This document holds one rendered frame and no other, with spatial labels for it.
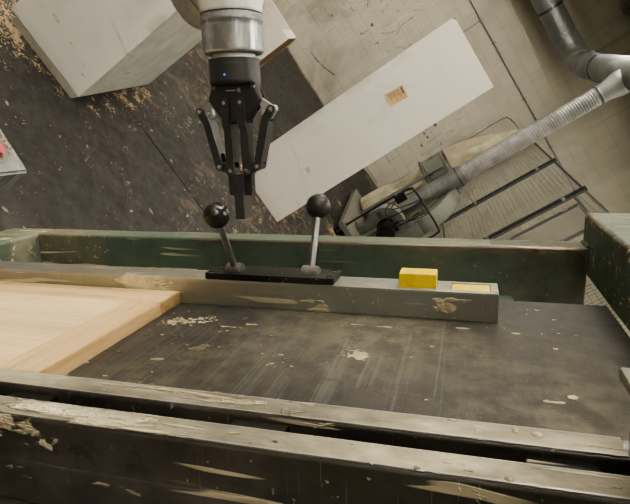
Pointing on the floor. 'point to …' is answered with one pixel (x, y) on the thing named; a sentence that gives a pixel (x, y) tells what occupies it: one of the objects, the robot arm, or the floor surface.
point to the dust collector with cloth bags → (415, 195)
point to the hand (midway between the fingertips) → (242, 195)
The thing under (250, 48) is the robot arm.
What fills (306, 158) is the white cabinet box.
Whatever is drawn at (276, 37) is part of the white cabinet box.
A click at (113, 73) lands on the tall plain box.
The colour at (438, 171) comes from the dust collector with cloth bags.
